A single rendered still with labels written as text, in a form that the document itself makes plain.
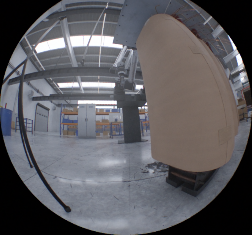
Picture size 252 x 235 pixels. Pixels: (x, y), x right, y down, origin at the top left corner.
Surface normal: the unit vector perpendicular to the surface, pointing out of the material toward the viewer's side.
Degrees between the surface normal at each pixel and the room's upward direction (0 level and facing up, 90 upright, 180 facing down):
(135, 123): 90
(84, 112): 90
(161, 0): 180
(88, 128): 90
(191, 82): 90
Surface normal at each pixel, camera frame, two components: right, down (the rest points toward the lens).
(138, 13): 0.07, 0.97
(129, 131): 0.09, -0.24
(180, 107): -0.95, -0.01
